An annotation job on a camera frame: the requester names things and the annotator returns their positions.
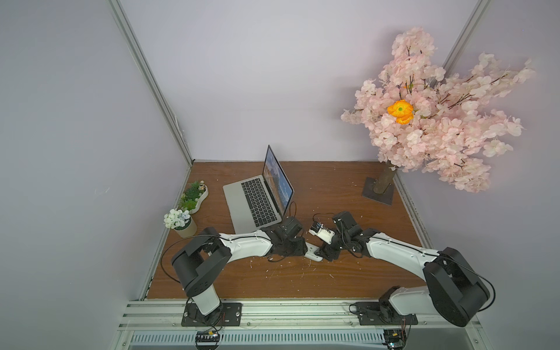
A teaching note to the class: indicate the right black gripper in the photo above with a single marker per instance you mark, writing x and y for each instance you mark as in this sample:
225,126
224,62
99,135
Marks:
332,250

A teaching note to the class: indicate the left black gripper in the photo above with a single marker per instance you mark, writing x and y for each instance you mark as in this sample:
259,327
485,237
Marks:
300,247

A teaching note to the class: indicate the white wireless mouse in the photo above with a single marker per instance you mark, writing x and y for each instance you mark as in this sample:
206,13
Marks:
312,253

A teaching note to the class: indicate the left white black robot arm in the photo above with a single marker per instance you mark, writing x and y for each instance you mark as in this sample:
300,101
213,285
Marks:
199,263

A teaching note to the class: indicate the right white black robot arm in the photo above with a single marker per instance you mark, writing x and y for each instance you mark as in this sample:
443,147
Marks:
452,290

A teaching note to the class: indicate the silver open laptop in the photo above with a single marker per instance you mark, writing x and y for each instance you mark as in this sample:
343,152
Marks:
262,200

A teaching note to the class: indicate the green succulents in white planter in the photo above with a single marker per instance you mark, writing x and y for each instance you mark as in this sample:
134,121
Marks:
193,196

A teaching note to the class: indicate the white flowers in beige pot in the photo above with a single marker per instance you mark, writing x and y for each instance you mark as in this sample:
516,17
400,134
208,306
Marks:
181,221

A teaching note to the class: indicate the right small circuit board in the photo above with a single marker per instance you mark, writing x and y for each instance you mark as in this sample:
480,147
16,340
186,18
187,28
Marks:
395,339

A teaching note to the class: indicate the small circuit board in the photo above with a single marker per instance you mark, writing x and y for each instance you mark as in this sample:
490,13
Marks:
207,340
395,339

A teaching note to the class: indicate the left small circuit board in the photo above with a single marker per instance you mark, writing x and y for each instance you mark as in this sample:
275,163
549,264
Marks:
207,340

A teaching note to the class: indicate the orange artificial flower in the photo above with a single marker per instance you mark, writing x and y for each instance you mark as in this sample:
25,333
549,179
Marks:
402,111

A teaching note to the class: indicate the pink artificial blossom tree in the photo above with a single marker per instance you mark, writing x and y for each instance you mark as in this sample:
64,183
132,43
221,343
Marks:
453,130

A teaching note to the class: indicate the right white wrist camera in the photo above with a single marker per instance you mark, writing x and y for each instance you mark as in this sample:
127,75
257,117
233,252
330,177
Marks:
319,230

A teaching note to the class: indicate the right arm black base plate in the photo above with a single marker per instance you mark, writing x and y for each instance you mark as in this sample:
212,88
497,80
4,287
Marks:
380,314

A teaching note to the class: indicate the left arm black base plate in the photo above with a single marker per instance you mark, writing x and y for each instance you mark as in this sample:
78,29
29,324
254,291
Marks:
228,314

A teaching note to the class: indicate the aluminium mounting rail frame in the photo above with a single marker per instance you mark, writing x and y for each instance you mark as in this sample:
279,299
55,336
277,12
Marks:
287,324

